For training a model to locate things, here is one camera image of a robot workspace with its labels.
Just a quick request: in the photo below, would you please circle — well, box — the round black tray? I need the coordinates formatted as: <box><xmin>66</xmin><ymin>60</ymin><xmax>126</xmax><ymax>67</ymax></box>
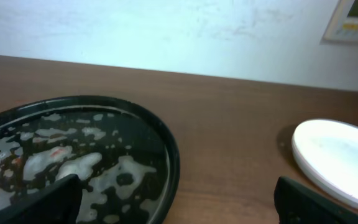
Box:
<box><xmin>0</xmin><ymin>96</ymin><xmax>180</xmax><ymax>224</ymax></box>

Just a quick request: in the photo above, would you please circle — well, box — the white wall control panel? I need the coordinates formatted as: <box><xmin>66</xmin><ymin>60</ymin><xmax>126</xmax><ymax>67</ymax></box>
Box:
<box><xmin>323</xmin><ymin>0</ymin><xmax>358</xmax><ymax>42</ymax></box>

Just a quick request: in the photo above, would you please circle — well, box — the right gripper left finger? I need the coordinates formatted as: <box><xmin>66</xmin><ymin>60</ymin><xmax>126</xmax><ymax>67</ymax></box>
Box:
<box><xmin>0</xmin><ymin>174</ymin><xmax>83</xmax><ymax>224</ymax></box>

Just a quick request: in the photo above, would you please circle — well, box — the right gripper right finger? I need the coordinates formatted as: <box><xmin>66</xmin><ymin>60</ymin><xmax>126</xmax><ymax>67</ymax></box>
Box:
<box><xmin>273</xmin><ymin>176</ymin><xmax>358</xmax><ymax>224</ymax></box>

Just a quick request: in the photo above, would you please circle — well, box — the white plate top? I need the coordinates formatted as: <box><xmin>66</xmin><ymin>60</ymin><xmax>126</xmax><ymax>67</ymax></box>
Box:
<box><xmin>291</xmin><ymin>119</ymin><xmax>358</xmax><ymax>209</ymax></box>

